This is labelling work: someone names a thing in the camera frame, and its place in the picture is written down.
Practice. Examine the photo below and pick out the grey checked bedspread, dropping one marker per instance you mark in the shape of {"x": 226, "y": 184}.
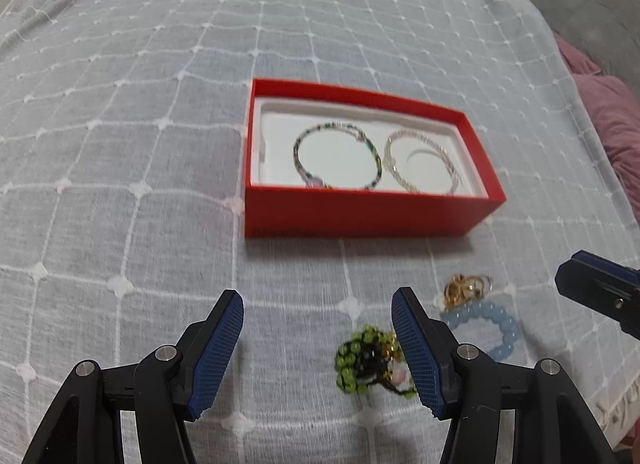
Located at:
{"x": 122, "y": 132}

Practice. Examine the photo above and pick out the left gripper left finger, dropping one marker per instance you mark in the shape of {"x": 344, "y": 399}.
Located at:
{"x": 169, "y": 388}

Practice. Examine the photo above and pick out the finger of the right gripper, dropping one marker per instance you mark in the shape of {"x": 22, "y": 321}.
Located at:
{"x": 602, "y": 286}

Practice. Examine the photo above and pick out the gold flower brooch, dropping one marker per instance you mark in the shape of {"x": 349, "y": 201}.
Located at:
{"x": 462, "y": 289}

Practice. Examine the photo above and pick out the red jewelry box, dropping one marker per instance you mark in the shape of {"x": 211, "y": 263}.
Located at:
{"x": 332, "y": 161}

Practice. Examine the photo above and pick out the grey pillow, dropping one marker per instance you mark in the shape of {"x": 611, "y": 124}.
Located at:
{"x": 607, "y": 30}

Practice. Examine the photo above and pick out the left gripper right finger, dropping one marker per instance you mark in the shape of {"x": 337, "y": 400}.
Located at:
{"x": 461, "y": 384}

